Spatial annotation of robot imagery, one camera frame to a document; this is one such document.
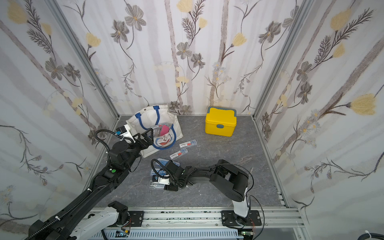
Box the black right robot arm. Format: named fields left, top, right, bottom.
left=161, top=160, right=250, bottom=219

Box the blue compass case lower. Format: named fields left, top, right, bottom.
left=151, top=169, right=168, bottom=176

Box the blue compass case upper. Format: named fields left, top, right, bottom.
left=157, top=158, right=181, bottom=167

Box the black corrugated cable conduit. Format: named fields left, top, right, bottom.
left=93, top=128, right=121, bottom=154

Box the blue compass case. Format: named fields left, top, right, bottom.
left=151, top=169, right=168, bottom=176
left=157, top=158, right=181, bottom=167

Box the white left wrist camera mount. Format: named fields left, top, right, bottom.
left=116, top=124, right=133, bottom=139

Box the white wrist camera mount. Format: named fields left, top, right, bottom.
left=152, top=176, right=170, bottom=186
left=116, top=124, right=133, bottom=139

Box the pink compass case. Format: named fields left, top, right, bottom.
left=160, top=125, right=170, bottom=137

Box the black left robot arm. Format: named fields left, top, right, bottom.
left=27, top=128, right=154, bottom=240

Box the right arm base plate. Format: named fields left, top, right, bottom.
left=221, top=210, right=263, bottom=228

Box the yellow storage box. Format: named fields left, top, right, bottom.
left=205, top=107, right=237, bottom=137

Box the clear compass case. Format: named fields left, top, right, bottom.
left=150, top=182, right=166, bottom=190

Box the red label clear case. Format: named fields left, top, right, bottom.
left=170, top=148, right=188, bottom=160

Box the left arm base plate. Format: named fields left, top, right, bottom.
left=122, top=211, right=144, bottom=228

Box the white canvas tote bag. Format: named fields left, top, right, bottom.
left=126, top=105, right=184, bottom=158

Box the small blue clear case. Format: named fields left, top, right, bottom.
left=179, top=140, right=198, bottom=148

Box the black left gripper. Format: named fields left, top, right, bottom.
left=122, top=128, right=153, bottom=171

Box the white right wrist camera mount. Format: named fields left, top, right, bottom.
left=152, top=176, right=170, bottom=186

